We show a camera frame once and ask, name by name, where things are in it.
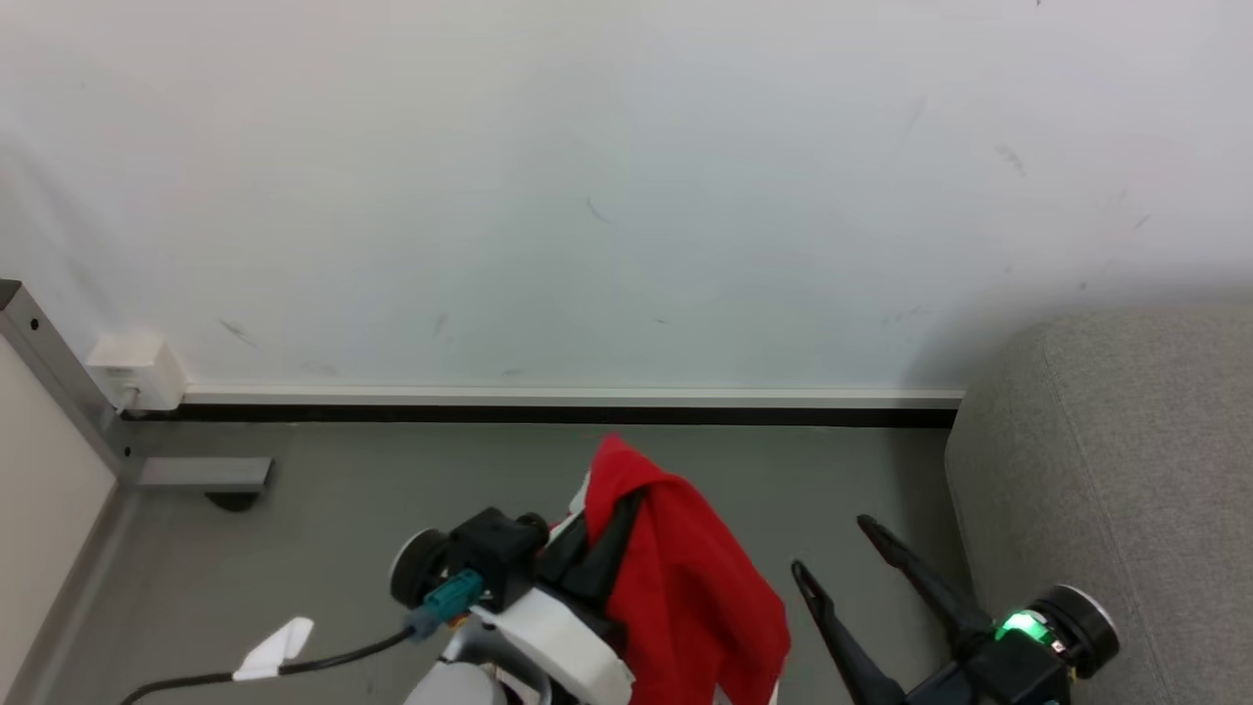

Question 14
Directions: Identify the teal cable connector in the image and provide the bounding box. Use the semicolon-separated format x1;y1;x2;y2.
405;570;487;643

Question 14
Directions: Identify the grey metal foot bar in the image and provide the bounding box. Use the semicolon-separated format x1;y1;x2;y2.
137;456;273;494

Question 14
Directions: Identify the beige partition panel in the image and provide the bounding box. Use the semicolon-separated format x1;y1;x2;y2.
0;333;118;679

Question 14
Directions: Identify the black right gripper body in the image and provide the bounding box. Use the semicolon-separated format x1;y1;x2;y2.
905;607;1078;705

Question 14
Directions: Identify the white cable tag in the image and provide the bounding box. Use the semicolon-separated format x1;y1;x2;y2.
232;617;315;682

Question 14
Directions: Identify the white and black skirting board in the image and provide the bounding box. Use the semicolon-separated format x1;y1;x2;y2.
122;384;966;430

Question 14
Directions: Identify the grey metal frame post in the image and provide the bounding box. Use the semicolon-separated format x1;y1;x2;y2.
0;281;138;487

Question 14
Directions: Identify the red garment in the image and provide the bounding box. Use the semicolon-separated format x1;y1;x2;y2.
548;434;792;705

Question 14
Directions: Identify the grey fabric sofa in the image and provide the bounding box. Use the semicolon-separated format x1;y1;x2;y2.
945;308;1253;705

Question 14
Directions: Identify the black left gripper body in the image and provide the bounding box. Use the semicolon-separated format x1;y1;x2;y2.
445;506;551;613

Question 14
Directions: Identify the white wall outlet box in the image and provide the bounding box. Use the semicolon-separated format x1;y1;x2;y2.
86;333;187;412

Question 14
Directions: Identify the black cable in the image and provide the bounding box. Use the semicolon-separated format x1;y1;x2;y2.
119;627;417;705

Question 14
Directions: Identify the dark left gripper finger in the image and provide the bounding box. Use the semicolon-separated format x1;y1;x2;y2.
560;546;627;618
544;488;647;574

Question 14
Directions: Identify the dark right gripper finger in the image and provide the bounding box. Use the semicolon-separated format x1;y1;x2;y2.
857;515;995;655
791;560;906;705

